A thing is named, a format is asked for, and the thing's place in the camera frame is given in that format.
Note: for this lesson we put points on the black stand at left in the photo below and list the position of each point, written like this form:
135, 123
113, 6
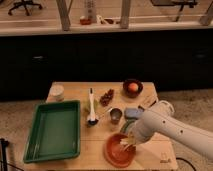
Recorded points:
3, 156

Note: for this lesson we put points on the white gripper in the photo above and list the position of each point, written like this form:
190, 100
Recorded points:
139, 133

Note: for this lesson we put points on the green vegetable stalk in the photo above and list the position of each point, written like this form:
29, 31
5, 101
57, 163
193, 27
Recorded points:
125, 128

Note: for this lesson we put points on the black handled wooden tool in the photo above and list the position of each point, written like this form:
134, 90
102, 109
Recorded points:
148, 101

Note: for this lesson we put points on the black office chair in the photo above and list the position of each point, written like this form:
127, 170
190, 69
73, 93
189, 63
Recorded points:
25, 4

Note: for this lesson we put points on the small red object on shelf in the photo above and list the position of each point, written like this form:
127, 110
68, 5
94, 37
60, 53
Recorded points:
85, 21

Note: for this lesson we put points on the small metal cup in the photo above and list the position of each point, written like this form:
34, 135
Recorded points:
115, 115

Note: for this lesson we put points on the orange fruit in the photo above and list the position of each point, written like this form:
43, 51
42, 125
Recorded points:
133, 87

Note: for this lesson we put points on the yellow banana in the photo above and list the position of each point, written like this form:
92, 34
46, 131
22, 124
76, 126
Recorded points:
127, 142

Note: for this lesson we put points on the dark brown bowl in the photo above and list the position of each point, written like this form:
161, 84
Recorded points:
127, 92

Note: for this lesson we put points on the white cylindrical container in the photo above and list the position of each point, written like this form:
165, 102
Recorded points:
57, 92

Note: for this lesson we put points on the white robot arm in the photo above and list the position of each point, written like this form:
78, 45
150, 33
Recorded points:
158, 119

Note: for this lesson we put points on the green plastic tray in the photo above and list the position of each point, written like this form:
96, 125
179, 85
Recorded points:
54, 133

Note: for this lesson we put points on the red orange bowl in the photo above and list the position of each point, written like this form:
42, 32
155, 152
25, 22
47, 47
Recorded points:
116, 154

